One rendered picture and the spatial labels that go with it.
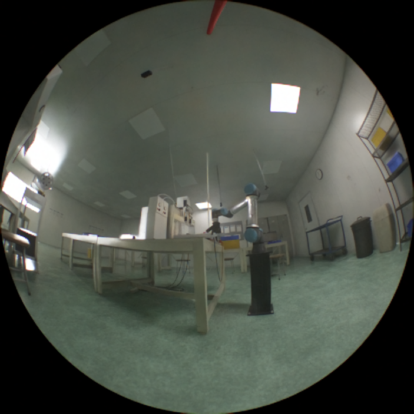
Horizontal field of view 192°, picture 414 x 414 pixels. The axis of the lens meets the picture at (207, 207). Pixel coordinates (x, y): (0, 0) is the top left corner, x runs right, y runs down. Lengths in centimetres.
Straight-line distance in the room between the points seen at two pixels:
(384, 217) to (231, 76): 306
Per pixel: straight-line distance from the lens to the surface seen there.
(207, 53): 217
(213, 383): 73
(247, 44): 229
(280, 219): 562
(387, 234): 256
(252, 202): 112
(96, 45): 277
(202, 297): 88
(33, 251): 243
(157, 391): 72
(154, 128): 264
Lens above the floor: 63
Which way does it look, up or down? 22 degrees up
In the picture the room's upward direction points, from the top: 3 degrees counter-clockwise
